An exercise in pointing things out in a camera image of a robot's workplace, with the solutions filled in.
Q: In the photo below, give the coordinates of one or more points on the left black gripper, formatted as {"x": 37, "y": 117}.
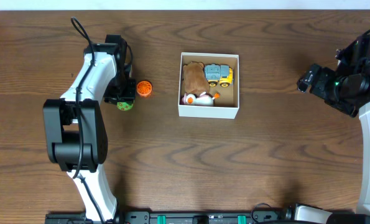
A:
{"x": 120, "y": 98}

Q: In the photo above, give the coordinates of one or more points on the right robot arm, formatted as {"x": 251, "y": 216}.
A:
{"x": 346, "y": 89}

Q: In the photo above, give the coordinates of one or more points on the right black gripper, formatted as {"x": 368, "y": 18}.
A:
{"x": 311, "y": 78}

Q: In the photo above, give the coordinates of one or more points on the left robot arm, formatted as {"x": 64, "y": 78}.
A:
{"x": 75, "y": 132}

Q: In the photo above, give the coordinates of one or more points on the grey yellow toy truck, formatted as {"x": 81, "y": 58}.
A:
{"x": 221, "y": 75}

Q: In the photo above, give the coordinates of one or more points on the green ball with orange numbers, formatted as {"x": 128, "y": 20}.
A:
{"x": 125, "y": 105}

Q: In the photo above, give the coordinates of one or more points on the brown plush toy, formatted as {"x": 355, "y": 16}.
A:
{"x": 194, "y": 78}

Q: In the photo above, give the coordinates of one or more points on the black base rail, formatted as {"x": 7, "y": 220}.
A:
{"x": 200, "y": 217}

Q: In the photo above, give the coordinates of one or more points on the white pink toy animal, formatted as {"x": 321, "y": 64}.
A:
{"x": 203, "y": 100}

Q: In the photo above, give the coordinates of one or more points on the orange round toy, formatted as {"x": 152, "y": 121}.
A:
{"x": 144, "y": 88}

